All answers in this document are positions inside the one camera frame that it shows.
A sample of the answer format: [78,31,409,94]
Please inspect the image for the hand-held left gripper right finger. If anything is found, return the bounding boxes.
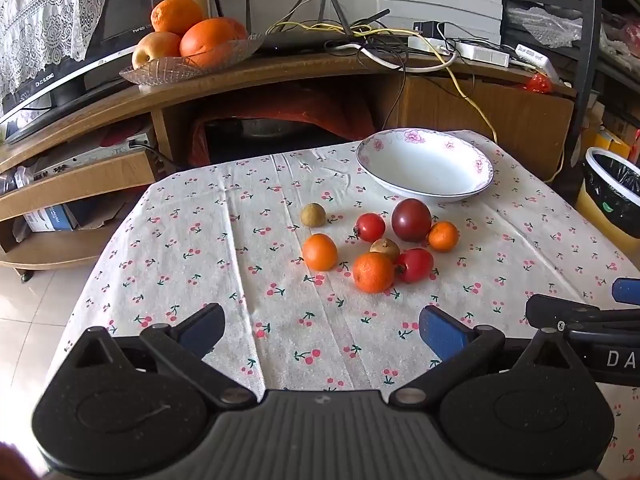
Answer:
[387,304,598,408]

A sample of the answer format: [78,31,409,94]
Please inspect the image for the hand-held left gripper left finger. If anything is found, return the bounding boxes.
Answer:
[65,302,258,408]

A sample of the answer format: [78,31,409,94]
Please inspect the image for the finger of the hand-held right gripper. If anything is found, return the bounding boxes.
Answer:
[525,293,640,343]
[611,276,640,306]

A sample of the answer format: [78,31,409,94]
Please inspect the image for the small red tomato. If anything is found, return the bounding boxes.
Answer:
[353,213,387,243]
[395,248,435,284]

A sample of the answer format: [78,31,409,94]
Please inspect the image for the bumpy orange tangerine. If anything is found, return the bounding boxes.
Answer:
[353,252,396,294]

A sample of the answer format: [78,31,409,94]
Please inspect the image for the small dark orange tangerine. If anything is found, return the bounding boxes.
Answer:
[428,221,460,253]

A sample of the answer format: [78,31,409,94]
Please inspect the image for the brown kiwi fruit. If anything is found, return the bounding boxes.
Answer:
[369,238,401,263]
[300,202,327,227]

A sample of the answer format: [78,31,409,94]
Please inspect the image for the large dark red tomato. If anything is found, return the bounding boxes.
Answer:
[391,198,432,243]

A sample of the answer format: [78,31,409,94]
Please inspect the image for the smooth orange citrus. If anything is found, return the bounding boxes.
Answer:
[302,233,339,272]

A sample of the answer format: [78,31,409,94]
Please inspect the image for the white floral bowl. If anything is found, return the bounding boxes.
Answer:
[356,128,495,204]

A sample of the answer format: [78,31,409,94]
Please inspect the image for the cherry printed tablecloth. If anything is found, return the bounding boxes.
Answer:
[47,129,640,466]

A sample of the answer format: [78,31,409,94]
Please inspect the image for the yellow trash bin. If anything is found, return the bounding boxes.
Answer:
[575,146,640,261]

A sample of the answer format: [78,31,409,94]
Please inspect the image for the yellow carton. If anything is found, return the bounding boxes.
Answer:
[582,127,640,161]

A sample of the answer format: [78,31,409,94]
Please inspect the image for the blue white carton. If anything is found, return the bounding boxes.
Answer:
[22,203,81,233]

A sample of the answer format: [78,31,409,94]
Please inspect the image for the silver set-top box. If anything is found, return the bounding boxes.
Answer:
[32,130,156,183]

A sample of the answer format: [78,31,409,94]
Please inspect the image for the small red plastic bag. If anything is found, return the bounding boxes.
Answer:
[522,72,555,95]

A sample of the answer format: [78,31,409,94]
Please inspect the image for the black metal shelf rack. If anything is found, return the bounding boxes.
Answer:
[502,0,640,161]

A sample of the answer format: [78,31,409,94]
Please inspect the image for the large red plastic bag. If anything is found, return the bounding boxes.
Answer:
[187,95,376,166]

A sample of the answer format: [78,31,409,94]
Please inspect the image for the white network device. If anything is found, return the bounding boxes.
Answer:
[515,42,560,83]

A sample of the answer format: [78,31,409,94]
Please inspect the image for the glass fruit plate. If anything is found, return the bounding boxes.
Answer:
[119,34,265,86]

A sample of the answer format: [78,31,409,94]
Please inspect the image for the white power strip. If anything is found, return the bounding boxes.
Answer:
[407,35,511,68]

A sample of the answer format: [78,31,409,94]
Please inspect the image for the clear plastic bag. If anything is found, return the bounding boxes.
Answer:
[507,6,583,48]

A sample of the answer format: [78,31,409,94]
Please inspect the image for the wooden television stand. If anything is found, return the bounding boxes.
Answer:
[0,52,576,281]

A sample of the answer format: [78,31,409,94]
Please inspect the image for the yellow red apple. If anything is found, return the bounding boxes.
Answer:
[131,31,182,69]

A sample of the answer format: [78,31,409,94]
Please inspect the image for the large orange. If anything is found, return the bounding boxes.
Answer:
[179,18,240,68]
[151,0,206,37]
[222,16,249,41]

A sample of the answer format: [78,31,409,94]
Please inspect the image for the black power adapter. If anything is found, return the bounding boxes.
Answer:
[413,20,447,40]

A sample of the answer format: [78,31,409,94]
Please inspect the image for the black router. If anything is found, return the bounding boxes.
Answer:
[210,0,391,56]

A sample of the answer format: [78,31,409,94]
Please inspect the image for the black television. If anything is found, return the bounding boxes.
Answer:
[0,0,168,146]

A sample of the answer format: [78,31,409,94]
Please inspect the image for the white lace cloth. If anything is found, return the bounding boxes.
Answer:
[0,0,116,96]

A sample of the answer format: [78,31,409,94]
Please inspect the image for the yellow cable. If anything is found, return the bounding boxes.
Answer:
[265,19,566,183]

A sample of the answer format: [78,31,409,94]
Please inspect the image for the black cable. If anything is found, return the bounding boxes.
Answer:
[382,47,408,131]

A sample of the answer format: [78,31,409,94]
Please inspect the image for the white cable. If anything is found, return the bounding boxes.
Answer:
[327,42,457,72]

